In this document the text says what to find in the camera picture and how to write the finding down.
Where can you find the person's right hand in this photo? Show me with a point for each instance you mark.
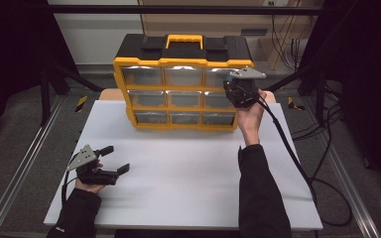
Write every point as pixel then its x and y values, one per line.
pixel 251 122

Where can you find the aluminium floor rail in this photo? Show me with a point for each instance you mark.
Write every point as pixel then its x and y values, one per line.
pixel 347 178
pixel 16 175

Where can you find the wooden table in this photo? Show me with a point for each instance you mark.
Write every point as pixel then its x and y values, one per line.
pixel 112 95

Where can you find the grey rectangular wall plate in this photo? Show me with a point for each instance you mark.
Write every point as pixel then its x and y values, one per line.
pixel 254 32

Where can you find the person's left hand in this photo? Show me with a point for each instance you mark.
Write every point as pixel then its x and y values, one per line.
pixel 90 188

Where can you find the clear plastic drawer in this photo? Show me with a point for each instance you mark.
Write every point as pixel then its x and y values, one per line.
pixel 214 78

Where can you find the yellow black organizer cabinet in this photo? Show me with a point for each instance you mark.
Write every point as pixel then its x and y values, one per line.
pixel 183 49

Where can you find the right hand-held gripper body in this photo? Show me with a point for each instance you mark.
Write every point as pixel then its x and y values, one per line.
pixel 243 92

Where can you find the white foam board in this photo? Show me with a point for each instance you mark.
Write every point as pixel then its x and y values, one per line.
pixel 178 165

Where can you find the black curtain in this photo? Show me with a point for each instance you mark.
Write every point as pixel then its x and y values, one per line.
pixel 10 49
pixel 370 82

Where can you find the rows of clear small bins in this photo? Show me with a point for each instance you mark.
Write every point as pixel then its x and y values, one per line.
pixel 147 98

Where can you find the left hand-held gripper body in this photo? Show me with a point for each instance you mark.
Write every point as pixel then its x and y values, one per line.
pixel 93 178

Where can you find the black horizontal frame bar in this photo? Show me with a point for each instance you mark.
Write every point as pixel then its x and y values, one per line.
pixel 112 9

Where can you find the black metal stand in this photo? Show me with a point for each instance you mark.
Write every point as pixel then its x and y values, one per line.
pixel 45 99
pixel 320 95

